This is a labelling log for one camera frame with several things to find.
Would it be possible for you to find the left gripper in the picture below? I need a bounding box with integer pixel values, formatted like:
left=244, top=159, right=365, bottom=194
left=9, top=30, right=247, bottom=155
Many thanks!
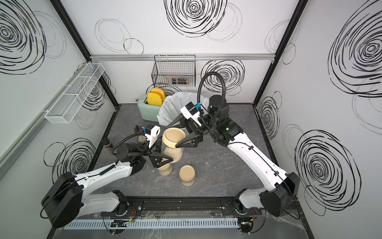
left=134, top=136, right=179, bottom=172

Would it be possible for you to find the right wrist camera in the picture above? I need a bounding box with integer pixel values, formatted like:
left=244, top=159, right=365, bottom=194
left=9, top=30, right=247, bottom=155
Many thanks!
left=180, top=102, right=202, bottom=126

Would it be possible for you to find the rice jar middle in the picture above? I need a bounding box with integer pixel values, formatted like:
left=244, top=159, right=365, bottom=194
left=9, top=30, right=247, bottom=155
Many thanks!
left=179, top=165, right=196, bottom=186

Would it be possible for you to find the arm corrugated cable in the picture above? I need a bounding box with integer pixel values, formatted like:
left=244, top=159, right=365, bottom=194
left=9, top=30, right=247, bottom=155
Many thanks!
left=111, top=132, right=147, bottom=154
left=196, top=71, right=227, bottom=105

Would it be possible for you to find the white mesh wall shelf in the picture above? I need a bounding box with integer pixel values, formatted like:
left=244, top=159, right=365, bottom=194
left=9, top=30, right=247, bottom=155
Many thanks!
left=44, top=62, right=105, bottom=124

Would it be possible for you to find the beige jar lid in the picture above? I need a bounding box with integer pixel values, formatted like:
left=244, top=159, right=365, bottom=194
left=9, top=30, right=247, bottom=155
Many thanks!
left=162, top=127, right=186, bottom=148

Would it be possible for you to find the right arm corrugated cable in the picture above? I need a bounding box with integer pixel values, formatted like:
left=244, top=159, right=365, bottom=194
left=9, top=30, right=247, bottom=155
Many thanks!
left=196, top=71, right=227, bottom=105

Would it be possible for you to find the black wire wall basket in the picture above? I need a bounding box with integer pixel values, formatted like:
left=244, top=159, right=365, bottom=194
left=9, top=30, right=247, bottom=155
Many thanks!
left=151, top=54, right=196, bottom=87

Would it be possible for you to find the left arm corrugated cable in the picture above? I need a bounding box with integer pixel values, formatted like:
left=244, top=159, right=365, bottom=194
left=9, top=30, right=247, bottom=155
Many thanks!
left=111, top=132, right=147, bottom=154

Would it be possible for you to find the rice jar left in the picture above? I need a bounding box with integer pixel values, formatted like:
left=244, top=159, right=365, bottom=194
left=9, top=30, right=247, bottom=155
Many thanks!
left=157, top=163, right=173, bottom=176

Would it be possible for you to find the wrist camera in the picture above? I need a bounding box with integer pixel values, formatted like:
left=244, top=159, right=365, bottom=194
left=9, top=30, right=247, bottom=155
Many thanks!
left=143, top=124, right=161, bottom=148
left=180, top=102, right=202, bottom=126

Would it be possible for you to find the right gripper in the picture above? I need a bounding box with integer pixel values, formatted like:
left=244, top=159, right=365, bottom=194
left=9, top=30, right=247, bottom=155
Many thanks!
left=169, top=114, right=219, bottom=148

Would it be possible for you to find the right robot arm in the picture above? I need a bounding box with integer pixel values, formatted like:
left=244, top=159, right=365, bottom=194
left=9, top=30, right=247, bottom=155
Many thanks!
left=167, top=95, right=300, bottom=217

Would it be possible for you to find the dark spice bottle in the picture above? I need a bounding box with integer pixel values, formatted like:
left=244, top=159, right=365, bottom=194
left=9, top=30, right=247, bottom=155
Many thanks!
left=101, top=137, right=113, bottom=151

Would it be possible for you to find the white trash bag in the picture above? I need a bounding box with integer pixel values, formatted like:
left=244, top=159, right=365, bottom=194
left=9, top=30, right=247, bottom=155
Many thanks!
left=157, top=92, right=209, bottom=126

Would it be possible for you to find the small bottle black pump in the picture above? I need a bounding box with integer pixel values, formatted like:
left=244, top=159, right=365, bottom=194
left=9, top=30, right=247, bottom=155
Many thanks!
left=134, top=125, right=147, bottom=144

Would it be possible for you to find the glass rice jar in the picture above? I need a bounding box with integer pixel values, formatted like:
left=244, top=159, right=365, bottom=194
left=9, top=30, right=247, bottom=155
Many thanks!
left=162, top=142, right=184, bottom=163

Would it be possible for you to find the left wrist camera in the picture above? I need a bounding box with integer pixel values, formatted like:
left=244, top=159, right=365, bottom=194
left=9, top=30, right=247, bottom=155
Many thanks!
left=143, top=124, right=161, bottom=148

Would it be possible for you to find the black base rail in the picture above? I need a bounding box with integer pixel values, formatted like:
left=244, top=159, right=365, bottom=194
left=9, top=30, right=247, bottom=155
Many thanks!
left=101, top=196, right=302, bottom=216

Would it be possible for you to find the front yellow toast slice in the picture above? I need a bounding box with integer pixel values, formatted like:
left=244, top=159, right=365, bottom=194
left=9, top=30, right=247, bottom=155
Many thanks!
left=147, top=92, right=164, bottom=106

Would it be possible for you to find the rear yellow toast slice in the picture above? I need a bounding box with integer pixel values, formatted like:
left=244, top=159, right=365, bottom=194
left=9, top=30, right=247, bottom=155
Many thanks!
left=151, top=87, right=166, bottom=99

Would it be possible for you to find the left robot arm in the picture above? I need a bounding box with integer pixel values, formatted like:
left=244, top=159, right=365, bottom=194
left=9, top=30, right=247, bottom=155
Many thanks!
left=41, top=139, right=174, bottom=228

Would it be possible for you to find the yellow toast slice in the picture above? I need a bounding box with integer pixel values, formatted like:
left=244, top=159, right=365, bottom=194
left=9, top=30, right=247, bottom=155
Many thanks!
left=147, top=92, right=164, bottom=106
left=151, top=87, right=166, bottom=99

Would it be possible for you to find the mint green toaster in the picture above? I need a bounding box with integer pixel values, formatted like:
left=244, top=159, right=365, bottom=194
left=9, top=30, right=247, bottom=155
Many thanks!
left=137, top=95, right=161, bottom=122

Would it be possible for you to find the white slotted cable duct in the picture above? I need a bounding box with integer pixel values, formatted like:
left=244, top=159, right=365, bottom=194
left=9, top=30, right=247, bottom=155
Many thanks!
left=64, top=218, right=239, bottom=230

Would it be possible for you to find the bottle in wire basket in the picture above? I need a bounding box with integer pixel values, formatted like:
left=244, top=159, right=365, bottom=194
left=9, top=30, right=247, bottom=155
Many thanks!
left=171, top=78, right=190, bottom=86

